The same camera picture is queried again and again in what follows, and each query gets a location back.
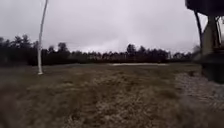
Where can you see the long tree line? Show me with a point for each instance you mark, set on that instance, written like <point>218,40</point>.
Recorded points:
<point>100,56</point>

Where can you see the grass field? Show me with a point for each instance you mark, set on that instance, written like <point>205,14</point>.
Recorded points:
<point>100,96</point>

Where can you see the white bent pole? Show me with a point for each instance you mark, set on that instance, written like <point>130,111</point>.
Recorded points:
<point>40,40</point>

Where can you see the dark tall structure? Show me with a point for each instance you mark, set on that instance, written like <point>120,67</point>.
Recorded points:
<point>211,43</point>

